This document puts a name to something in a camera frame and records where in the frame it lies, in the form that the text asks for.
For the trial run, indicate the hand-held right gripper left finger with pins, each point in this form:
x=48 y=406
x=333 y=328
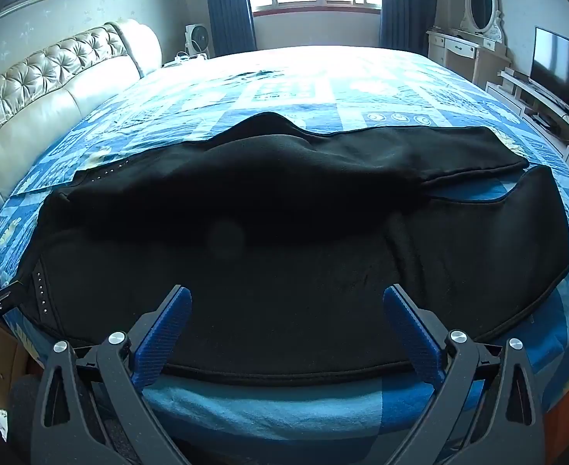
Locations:
x=165 y=334

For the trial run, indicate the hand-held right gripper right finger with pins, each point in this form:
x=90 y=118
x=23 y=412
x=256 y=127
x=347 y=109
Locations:
x=412 y=334

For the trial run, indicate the black pants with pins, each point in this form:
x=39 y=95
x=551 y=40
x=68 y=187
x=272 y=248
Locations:
x=289 y=232

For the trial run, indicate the beige tufted headboard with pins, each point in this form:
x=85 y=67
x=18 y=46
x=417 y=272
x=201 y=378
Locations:
x=47 y=97

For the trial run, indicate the dark set-top box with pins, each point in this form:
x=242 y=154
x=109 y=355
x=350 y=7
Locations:
x=545 y=121

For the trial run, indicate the white television stand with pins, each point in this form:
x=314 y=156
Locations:
x=521 y=92

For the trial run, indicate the blue patterned bed sheet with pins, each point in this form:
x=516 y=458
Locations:
x=313 y=87

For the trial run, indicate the white power strip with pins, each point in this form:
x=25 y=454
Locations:
x=182 y=59

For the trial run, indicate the cream dresser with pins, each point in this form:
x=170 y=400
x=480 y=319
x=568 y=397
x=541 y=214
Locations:
x=463 y=53

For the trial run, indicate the white box fan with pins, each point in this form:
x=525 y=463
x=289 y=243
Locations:
x=198 y=38

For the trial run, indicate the flat screen television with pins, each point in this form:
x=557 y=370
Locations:
x=560 y=68

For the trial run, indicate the blue curtain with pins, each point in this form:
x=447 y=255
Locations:
x=405 y=5
x=226 y=5

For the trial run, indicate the white oval vanity mirror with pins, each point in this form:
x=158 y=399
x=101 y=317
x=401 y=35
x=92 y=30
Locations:
x=480 y=0

